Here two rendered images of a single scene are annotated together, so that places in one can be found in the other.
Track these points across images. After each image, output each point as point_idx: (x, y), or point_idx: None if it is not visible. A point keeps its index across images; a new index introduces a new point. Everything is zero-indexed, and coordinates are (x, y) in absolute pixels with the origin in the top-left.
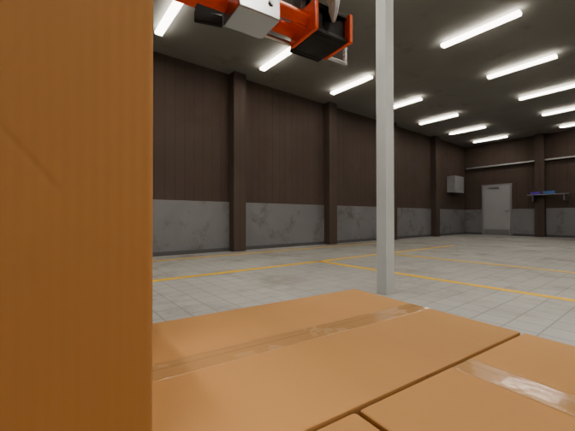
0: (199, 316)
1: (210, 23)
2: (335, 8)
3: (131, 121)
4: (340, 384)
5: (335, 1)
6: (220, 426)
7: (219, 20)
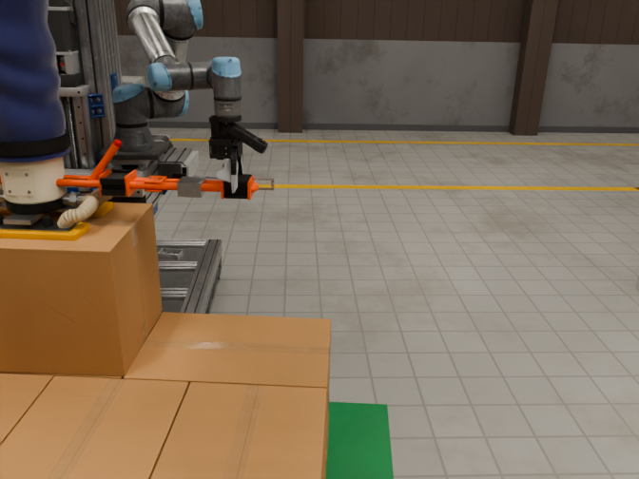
0: (205, 315)
1: None
2: (232, 187)
3: (109, 296)
4: (200, 373)
5: (231, 183)
6: (152, 369)
7: None
